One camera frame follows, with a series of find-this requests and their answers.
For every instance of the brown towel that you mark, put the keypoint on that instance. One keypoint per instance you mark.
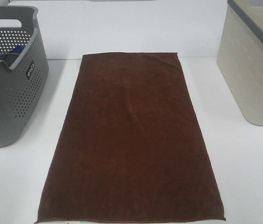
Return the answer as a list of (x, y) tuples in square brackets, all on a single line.
[(131, 149)]

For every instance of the grey perforated plastic basket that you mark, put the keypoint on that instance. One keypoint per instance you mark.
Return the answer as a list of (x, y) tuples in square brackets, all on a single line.
[(22, 83)]

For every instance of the beige plastic basket grey rim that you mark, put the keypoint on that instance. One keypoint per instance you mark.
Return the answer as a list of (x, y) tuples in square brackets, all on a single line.
[(240, 56)]

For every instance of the blue cloth in basket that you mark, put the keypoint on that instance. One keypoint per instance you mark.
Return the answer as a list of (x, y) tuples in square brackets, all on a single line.
[(10, 57)]

